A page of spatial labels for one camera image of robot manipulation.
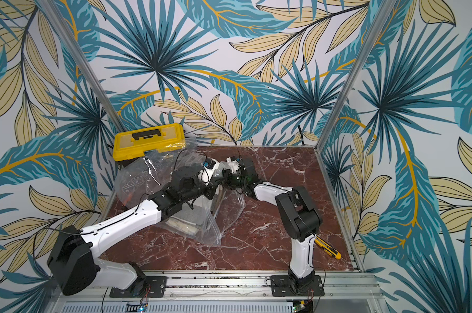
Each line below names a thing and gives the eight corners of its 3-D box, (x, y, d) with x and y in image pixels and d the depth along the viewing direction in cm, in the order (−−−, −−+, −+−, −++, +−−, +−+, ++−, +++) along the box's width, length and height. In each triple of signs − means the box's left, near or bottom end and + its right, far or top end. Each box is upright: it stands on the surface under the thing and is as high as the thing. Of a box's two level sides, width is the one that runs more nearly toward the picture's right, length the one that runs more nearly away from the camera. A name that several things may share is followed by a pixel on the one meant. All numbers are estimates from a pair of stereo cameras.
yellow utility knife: (312, 241, 87) (313, 240, 86) (315, 236, 89) (317, 234, 87) (337, 261, 82) (339, 260, 81) (340, 255, 84) (342, 254, 82)
